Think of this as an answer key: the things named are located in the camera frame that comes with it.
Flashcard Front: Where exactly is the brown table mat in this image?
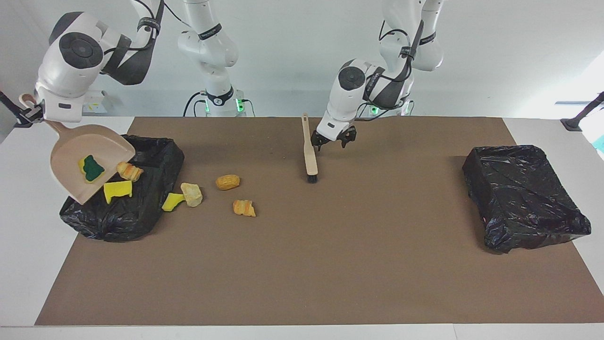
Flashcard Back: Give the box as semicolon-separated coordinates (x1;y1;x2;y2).
34;117;604;326

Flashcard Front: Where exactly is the black right base cable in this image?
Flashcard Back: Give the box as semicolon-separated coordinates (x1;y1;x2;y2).
183;91;208;117

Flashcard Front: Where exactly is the small yellow green sponge piece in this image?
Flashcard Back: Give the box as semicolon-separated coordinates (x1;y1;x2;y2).
161;192;186;212

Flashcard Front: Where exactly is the orange striped croissant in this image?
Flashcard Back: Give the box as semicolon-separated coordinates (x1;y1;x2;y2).
233;199;257;218

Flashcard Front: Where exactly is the pale beige bread chunk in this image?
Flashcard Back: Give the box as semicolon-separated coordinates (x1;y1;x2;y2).
180;182;204;208

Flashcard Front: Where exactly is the notched yellow sponge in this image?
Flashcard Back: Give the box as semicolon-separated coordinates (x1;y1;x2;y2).
103;180;134;204

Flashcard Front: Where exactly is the wedge shaped yellow sponge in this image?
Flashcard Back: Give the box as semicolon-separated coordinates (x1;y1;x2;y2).
78;154;106;184

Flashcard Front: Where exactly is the beige plastic dustpan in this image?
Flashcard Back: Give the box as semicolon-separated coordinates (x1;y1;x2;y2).
19;93;136;205

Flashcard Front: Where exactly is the beige brush with black bristles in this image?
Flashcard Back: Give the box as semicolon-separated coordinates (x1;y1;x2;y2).
302;113;319;184

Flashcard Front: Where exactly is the black bag lined bin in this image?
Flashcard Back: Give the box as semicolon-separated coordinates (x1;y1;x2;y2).
59;135;185;243
461;144;592;255

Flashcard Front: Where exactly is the golden brown bun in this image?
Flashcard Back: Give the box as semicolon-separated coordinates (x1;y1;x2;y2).
216;174;241;191

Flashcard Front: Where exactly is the black stand pole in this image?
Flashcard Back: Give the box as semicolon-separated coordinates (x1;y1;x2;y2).
0;91;38;128
561;92;604;132

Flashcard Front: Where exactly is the pale striped croissant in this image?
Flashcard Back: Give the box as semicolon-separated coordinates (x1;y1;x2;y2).
117;161;144;183

